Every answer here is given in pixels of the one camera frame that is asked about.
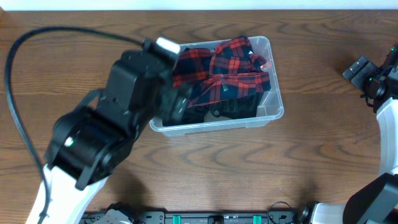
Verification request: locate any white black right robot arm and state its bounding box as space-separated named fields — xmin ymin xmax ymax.
xmin=295 ymin=44 xmax=397 ymax=223

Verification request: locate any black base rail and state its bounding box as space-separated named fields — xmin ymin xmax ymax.
xmin=79 ymin=202 xmax=297 ymax=224

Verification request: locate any red plaid flannel shirt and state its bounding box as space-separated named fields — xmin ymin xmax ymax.
xmin=173 ymin=36 xmax=271 ymax=107

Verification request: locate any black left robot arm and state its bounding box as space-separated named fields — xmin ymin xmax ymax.
xmin=27 ymin=37 xmax=190 ymax=223

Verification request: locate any clear plastic storage container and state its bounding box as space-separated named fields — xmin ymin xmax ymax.
xmin=149 ymin=36 xmax=284 ymax=137

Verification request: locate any black garment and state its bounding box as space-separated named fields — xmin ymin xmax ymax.
xmin=162 ymin=93 xmax=262 ymax=126

